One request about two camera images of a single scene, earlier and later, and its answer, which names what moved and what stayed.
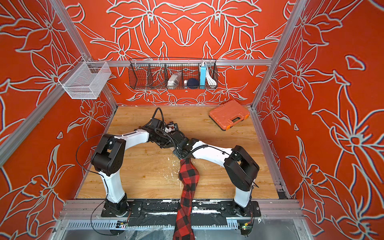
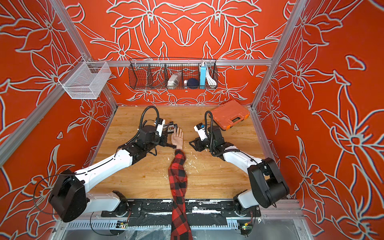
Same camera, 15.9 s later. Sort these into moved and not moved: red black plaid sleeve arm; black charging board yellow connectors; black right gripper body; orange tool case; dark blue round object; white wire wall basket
Moved: red black plaid sleeve arm; black right gripper body
Not moved: white wire wall basket; dark blue round object; orange tool case; black charging board yellow connectors
